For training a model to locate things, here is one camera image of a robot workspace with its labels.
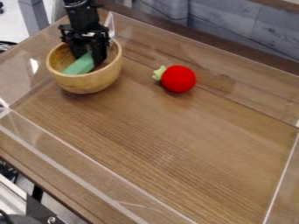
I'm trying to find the black table leg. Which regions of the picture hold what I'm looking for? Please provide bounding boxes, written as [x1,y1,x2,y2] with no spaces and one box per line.
[32,185,42,202]

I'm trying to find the grey post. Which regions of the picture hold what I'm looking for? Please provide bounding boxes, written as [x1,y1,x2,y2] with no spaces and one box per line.
[17,0,49,36]

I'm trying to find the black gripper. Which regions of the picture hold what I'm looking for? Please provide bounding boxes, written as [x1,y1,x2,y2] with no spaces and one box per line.
[58,24,109,67]

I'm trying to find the black cable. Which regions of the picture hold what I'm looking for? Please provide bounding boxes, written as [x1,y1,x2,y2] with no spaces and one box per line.
[0,208,14,224]

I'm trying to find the green rectangular stick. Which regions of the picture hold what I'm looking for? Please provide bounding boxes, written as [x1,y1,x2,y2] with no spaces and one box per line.
[62,52,94,75]

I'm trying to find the brown wooden bowl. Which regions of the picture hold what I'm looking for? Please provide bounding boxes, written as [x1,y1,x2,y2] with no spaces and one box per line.
[45,39,122,95]

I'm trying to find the red plush tomato toy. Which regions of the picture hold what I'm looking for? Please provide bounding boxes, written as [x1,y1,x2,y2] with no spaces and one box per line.
[152,65,196,94]

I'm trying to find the clear acrylic tray walls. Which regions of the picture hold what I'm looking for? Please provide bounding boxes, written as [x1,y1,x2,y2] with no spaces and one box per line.
[0,16,299,224]

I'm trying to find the black metal bracket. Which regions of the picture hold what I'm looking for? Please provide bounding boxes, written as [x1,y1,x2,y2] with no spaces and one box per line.
[25,195,66,224]

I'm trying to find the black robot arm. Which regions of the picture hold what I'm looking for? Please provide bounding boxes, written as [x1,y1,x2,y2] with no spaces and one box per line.
[58,0,109,67]

